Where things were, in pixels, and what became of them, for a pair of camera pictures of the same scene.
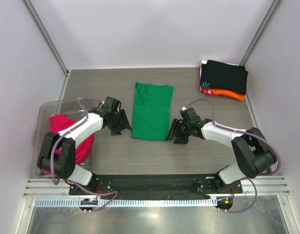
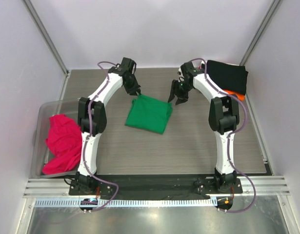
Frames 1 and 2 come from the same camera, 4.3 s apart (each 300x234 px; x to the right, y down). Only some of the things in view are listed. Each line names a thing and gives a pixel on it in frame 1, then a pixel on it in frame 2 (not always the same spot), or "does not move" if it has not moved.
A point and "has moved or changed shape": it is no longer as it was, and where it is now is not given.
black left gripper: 124,121 → 132,90
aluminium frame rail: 46,188 does not move
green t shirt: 151,110 has moved or changed shape
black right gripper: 176,124 → 174,88
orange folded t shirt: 235,95 does not move
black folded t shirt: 217,75 does not move
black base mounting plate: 157,186 does not move
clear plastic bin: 74,108 does not move
